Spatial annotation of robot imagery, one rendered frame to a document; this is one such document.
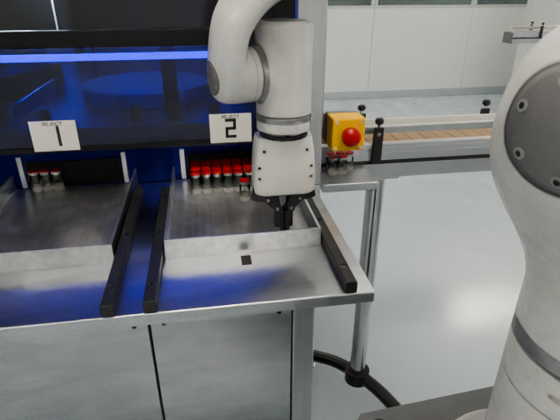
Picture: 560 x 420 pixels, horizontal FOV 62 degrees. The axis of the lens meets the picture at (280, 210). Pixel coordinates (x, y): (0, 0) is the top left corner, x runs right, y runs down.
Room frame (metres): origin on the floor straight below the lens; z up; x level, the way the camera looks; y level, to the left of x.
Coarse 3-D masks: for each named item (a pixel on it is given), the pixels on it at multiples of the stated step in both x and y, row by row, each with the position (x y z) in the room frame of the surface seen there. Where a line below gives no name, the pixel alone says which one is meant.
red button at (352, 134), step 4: (348, 128) 0.94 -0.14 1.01; (352, 128) 0.94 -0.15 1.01; (356, 128) 0.95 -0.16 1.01; (344, 132) 0.94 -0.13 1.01; (348, 132) 0.93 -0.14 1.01; (352, 132) 0.93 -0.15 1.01; (356, 132) 0.93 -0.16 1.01; (344, 136) 0.93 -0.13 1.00; (348, 136) 0.93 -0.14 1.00; (352, 136) 0.93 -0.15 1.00; (356, 136) 0.93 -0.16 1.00; (360, 136) 0.94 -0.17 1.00; (344, 140) 0.93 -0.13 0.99; (348, 140) 0.93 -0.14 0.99; (352, 140) 0.93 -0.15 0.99; (356, 140) 0.93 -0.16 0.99; (360, 140) 0.94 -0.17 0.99; (348, 144) 0.93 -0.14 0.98; (352, 144) 0.93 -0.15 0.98; (356, 144) 0.94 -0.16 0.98
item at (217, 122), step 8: (248, 112) 0.93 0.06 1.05; (216, 120) 0.92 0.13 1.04; (224, 120) 0.92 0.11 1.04; (240, 120) 0.93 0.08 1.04; (248, 120) 0.93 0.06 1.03; (216, 128) 0.92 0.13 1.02; (224, 128) 0.92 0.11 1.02; (240, 128) 0.93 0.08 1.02; (248, 128) 0.93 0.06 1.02; (216, 136) 0.92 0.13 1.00; (224, 136) 0.92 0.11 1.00; (240, 136) 0.93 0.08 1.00; (248, 136) 0.93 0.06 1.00
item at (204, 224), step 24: (168, 216) 0.74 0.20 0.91; (192, 216) 0.80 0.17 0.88; (216, 216) 0.80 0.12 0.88; (240, 216) 0.80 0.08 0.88; (264, 216) 0.80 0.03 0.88; (312, 216) 0.74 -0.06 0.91; (168, 240) 0.65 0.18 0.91; (192, 240) 0.66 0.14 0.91; (216, 240) 0.66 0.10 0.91; (240, 240) 0.67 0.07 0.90; (264, 240) 0.68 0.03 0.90; (288, 240) 0.68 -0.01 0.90; (312, 240) 0.69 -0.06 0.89
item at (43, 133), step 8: (64, 120) 0.88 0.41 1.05; (72, 120) 0.88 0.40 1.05; (32, 128) 0.87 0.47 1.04; (40, 128) 0.87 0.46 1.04; (48, 128) 0.87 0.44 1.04; (64, 128) 0.87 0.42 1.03; (72, 128) 0.88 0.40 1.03; (32, 136) 0.87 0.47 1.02; (40, 136) 0.87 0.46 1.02; (48, 136) 0.87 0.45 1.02; (56, 136) 0.87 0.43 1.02; (64, 136) 0.87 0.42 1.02; (72, 136) 0.88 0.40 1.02; (40, 144) 0.87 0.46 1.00; (48, 144) 0.87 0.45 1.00; (56, 144) 0.87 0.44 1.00; (64, 144) 0.87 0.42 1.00; (72, 144) 0.88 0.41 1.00
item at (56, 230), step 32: (0, 192) 0.85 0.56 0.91; (32, 192) 0.91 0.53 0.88; (64, 192) 0.91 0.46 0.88; (96, 192) 0.91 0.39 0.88; (128, 192) 0.84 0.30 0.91; (0, 224) 0.77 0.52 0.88; (32, 224) 0.77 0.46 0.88; (64, 224) 0.77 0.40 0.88; (96, 224) 0.77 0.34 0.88; (0, 256) 0.61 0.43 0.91; (32, 256) 0.62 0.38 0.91; (64, 256) 0.63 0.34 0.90; (96, 256) 0.63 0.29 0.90
